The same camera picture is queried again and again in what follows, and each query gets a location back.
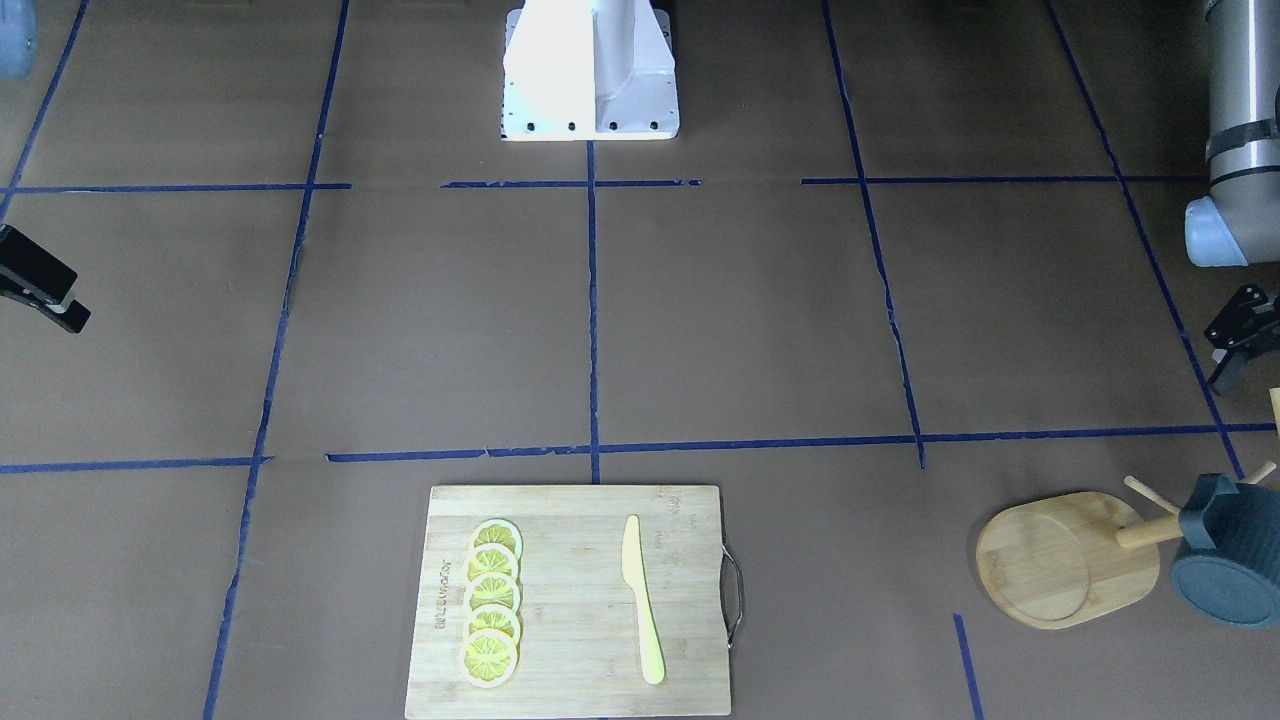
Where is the yellow plastic knife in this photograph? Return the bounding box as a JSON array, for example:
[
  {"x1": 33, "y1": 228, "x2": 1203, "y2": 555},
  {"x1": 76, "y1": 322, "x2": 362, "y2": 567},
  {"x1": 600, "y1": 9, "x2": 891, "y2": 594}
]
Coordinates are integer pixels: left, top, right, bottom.
[{"x1": 621, "y1": 514, "x2": 666, "y2": 685}]

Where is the white camera post base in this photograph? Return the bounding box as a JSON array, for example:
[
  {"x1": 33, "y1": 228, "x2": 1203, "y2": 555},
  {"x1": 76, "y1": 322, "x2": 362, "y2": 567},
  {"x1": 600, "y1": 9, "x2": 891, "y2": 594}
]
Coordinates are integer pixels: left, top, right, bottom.
[{"x1": 500, "y1": 1, "x2": 681, "y2": 142}]

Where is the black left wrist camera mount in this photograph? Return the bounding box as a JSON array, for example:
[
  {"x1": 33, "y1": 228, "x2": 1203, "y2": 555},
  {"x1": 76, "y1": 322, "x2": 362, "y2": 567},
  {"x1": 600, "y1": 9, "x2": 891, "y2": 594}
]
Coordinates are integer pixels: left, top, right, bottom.
[{"x1": 1203, "y1": 284, "x2": 1279, "y2": 351}]

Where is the blue-green mug yellow inside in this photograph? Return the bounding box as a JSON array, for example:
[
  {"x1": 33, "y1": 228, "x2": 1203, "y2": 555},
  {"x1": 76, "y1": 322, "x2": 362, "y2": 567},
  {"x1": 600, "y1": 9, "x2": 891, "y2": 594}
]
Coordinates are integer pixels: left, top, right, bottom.
[{"x1": 1170, "y1": 474, "x2": 1279, "y2": 629}]

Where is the lemon slice three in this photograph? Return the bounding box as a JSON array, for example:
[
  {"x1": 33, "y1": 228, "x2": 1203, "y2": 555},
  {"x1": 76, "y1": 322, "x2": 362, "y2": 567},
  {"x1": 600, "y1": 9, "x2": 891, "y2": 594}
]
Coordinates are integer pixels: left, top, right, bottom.
[{"x1": 463, "y1": 571, "x2": 522, "y2": 612}]

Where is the bamboo cutting board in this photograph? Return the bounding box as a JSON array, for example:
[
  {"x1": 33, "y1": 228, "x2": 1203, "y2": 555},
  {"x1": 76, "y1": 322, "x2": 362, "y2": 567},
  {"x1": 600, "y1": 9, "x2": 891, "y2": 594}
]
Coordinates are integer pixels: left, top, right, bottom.
[{"x1": 404, "y1": 484, "x2": 732, "y2": 719}]

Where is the wooden cup storage rack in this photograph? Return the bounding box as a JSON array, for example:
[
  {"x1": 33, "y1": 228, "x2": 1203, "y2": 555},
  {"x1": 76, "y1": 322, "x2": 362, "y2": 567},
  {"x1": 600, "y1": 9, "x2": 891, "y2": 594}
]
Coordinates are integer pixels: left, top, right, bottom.
[{"x1": 975, "y1": 388, "x2": 1280, "y2": 632}]

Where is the lemon slice four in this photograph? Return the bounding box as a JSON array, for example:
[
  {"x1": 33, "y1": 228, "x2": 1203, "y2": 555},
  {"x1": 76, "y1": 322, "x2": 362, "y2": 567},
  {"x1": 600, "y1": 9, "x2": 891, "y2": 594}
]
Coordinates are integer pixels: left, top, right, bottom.
[{"x1": 463, "y1": 602, "x2": 524, "y2": 644}]

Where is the lemon slice two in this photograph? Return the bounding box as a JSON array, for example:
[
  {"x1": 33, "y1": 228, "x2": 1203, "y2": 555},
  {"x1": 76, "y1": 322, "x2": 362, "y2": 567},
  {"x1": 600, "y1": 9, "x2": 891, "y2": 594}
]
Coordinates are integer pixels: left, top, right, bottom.
[{"x1": 465, "y1": 543, "x2": 520, "y2": 582}]

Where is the lemon slice one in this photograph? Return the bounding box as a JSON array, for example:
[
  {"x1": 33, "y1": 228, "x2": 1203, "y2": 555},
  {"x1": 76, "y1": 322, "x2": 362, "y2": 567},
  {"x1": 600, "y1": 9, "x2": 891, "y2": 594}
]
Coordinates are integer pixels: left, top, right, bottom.
[{"x1": 470, "y1": 518, "x2": 524, "y2": 559}]

